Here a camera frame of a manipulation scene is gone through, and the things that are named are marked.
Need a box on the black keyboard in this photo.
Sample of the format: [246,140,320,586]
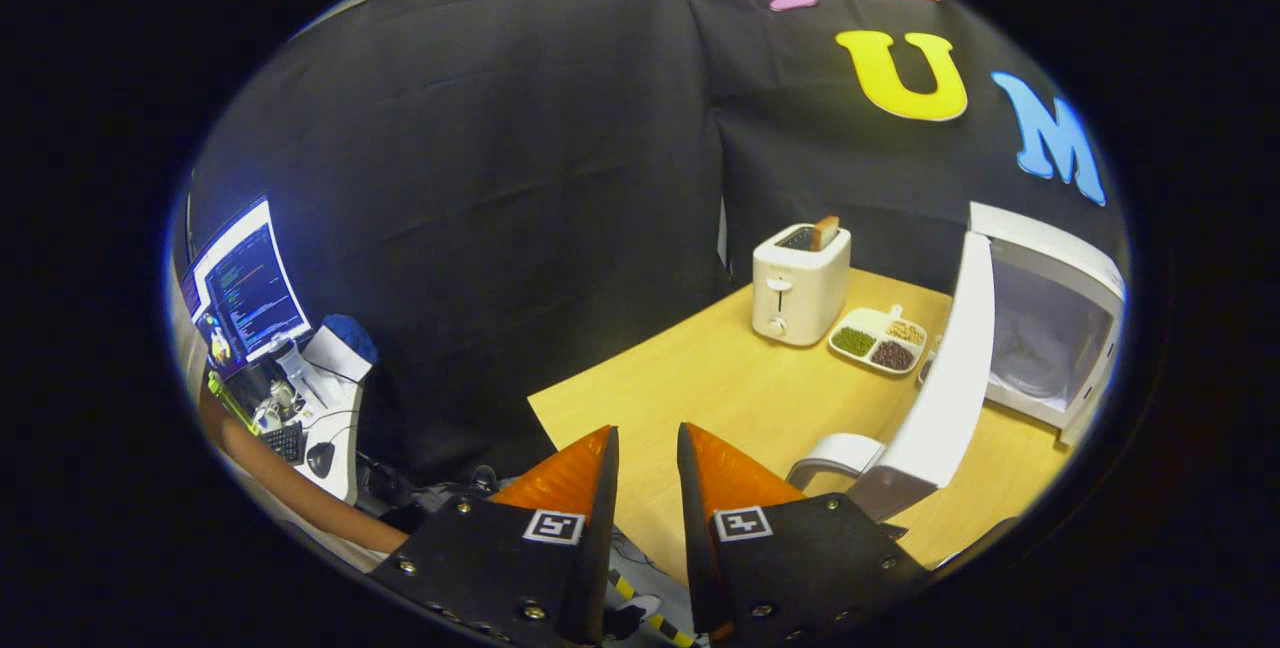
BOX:
[262,421,306,465]

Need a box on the white microwave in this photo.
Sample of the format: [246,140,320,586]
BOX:
[787,201,1129,524]

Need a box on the white divided bean plate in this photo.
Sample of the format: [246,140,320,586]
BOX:
[828,304,929,376]

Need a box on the blue round object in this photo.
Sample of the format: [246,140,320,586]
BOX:
[322,314,379,366]

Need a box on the cream toaster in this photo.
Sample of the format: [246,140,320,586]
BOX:
[751,222,853,348]

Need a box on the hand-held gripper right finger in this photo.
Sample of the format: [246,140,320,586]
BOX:
[677,422,931,647]

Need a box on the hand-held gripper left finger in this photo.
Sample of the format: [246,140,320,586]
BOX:
[368,425,621,647]

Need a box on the white side desk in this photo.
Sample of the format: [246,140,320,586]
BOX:
[250,348,366,507]

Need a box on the computer monitor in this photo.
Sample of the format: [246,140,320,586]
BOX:
[180,193,313,379]

